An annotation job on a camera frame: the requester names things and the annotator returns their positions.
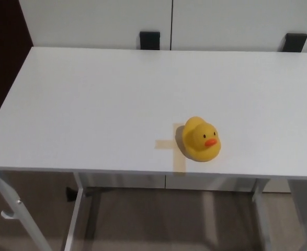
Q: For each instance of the black desk foot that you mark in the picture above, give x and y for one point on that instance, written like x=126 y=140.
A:
x=70 y=194

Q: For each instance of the black cabinet bracket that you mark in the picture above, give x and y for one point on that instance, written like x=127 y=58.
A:
x=149 y=40
x=295 y=42

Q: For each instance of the dark brown door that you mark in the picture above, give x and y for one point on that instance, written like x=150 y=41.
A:
x=4 y=52

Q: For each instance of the white metal desk leg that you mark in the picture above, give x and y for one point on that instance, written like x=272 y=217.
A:
x=12 y=204
x=76 y=209
x=262 y=209

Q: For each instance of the white cabinet panel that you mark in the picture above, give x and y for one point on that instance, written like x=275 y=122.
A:
x=95 y=21
x=234 y=21

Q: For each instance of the yellow rubber duck toy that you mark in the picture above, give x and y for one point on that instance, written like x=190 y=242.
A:
x=197 y=143

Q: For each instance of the white hook on desk leg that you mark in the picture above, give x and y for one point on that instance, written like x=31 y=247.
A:
x=8 y=215

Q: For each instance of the short beige tape strip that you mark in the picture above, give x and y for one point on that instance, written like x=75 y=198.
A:
x=165 y=144

